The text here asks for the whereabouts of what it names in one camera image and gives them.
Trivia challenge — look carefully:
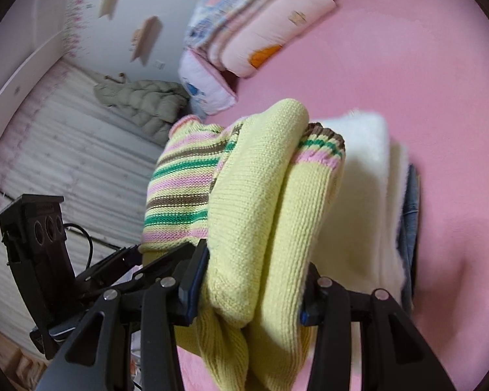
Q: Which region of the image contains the grey blue folded garment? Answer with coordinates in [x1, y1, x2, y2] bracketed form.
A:
[396, 163, 423, 316]

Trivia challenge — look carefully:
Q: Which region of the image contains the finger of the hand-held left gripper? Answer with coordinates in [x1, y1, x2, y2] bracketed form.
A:
[73, 246, 144, 294]
[120, 239, 198, 294]

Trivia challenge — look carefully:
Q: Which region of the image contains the white fluffy folded sweater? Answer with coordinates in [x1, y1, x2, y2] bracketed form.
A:
[305, 110, 413, 298]

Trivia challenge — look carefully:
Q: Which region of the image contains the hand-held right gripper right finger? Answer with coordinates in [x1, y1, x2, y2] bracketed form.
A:
[299, 264, 458, 391]

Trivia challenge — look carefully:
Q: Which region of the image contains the pink folded quilt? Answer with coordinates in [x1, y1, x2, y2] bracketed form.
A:
[209, 0, 337, 79]

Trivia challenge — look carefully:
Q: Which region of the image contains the black cable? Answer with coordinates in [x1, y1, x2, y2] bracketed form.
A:
[62, 223, 123, 271]

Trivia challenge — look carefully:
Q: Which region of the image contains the pink and white pillow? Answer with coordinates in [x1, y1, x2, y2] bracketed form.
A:
[178, 48, 239, 116]

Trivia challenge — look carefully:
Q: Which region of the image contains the patterned folded quilt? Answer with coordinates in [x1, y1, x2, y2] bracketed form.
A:
[185, 0, 308, 51]

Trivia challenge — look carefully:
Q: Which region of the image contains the yellow striped knit sweater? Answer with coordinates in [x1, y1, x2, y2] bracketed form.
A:
[139, 98, 348, 391]

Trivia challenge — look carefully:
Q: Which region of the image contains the beige puffer jacket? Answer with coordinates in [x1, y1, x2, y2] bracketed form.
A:
[93, 79, 191, 148]

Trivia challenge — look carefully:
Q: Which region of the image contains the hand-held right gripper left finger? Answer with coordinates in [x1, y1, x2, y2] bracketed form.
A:
[36, 239, 211, 391]

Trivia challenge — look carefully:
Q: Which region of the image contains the cream folded garment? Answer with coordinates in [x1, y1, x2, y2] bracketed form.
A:
[385, 140, 411, 298]

